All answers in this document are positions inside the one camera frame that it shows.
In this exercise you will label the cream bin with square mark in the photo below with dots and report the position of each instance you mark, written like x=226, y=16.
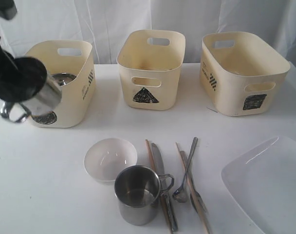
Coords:
x=241, y=73

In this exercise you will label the white ceramic bowl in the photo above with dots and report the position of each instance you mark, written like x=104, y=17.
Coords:
x=108, y=157

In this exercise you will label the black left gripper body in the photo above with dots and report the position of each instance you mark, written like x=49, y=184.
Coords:
x=20, y=78

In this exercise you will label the stainless steel fork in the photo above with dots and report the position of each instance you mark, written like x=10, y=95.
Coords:
x=190, y=176

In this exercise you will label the stainless steel table knife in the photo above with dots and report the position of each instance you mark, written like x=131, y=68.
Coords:
x=165, y=198

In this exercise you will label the cream bin with triangle mark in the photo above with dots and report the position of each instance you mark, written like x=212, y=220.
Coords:
x=149, y=65

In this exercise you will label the white rectangular plate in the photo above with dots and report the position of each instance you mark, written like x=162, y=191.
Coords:
x=262, y=182

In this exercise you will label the steel mug with wire handle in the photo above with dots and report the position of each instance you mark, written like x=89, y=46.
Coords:
x=137, y=189

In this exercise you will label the cream bin with circle mark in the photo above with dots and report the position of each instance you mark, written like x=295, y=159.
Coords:
x=67, y=56

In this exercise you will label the white curtain backdrop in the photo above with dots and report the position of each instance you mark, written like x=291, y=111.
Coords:
x=106, y=24

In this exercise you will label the left wooden chopstick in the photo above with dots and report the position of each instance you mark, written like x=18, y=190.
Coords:
x=149, y=153

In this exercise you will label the stainless steel bowl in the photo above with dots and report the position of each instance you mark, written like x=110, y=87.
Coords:
x=63, y=78

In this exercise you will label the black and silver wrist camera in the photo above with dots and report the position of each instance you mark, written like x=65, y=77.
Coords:
x=8, y=9

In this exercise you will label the long stainless steel spoon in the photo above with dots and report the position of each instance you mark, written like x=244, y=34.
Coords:
x=180, y=194

